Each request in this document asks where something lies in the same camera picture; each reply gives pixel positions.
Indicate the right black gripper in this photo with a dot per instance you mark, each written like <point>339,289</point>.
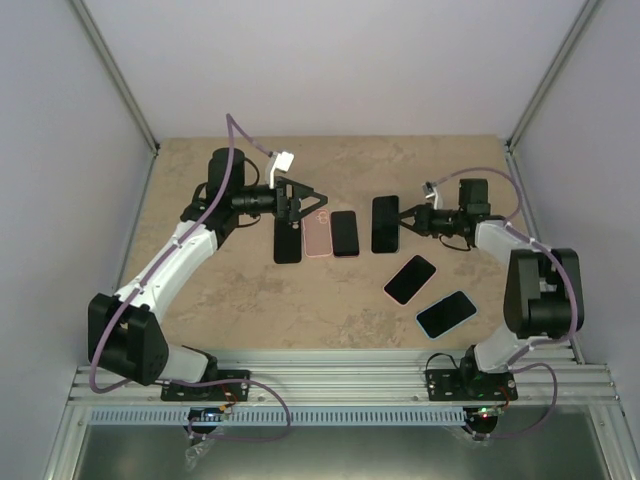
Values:
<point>423,221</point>

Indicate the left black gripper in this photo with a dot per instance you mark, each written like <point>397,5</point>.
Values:
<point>292,212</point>

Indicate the phone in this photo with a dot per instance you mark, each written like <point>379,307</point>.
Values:
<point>410,279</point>
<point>384,224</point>
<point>446,314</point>

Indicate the light pink phone case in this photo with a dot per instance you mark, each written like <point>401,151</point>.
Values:
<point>317,234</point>

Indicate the black phone case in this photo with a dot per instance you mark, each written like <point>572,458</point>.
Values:
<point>287,247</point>

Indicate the black smartphone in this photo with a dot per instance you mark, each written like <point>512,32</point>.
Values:
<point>344,232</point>

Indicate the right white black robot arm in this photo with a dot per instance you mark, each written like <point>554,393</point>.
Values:
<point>543,302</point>

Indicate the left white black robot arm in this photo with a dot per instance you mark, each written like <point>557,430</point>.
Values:
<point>124,329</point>

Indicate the phone in blue case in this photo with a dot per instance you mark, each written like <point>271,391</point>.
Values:
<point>446,314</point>

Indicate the right small circuit board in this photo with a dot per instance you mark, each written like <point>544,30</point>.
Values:
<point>488,412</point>

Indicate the small circuit board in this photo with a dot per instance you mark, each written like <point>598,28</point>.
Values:
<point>488,412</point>
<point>210,414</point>

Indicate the left small circuit board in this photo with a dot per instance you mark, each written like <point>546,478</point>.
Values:
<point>210,414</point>

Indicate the clear plastic bag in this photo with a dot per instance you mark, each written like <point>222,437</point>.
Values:
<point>199,447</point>

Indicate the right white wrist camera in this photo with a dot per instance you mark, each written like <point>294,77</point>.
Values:
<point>432,195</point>

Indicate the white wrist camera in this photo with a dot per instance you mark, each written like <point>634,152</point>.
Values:
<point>432,195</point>
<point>278,162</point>

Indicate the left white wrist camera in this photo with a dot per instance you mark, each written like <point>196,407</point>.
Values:
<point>278,162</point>

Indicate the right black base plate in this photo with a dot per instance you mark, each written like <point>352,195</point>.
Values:
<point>451,385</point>

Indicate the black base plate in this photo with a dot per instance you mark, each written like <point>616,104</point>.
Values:
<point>227,393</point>
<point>451,385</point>

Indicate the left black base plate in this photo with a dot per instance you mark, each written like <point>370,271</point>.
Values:
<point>227,393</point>

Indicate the left aluminium corner post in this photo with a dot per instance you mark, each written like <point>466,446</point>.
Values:
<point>114,73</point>

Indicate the aluminium corner post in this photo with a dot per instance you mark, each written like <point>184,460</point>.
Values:
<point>114,73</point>
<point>564,52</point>

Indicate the right aluminium corner post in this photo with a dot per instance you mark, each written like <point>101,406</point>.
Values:
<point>564,52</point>

